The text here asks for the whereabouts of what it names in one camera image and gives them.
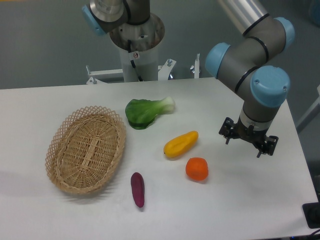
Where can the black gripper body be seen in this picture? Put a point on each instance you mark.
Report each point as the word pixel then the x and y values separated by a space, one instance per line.
pixel 249 130

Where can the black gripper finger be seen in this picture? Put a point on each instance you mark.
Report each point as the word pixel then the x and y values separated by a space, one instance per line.
pixel 228 130
pixel 266 145

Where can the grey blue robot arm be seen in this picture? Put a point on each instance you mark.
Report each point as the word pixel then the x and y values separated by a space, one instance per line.
pixel 244 69

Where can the green bok choy vegetable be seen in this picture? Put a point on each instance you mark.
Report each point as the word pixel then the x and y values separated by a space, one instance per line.
pixel 141 113

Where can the orange round fruit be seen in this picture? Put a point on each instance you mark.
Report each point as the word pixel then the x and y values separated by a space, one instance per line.
pixel 197 169

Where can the yellow papaya half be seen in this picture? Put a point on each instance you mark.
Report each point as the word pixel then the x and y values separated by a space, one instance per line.
pixel 181 144

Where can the black box at table edge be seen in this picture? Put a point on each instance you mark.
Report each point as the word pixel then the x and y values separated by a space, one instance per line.
pixel 312 214

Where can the purple sweet potato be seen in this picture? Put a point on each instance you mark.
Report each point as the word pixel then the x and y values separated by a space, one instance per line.
pixel 138 189

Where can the woven wicker basket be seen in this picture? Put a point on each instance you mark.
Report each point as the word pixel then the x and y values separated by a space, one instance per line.
pixel 86 149

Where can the white frame at right edge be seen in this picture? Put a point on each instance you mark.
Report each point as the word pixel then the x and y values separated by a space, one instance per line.
pixel 309 115

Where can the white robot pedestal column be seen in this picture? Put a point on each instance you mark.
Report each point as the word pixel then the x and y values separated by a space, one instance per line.
pixel 138 48

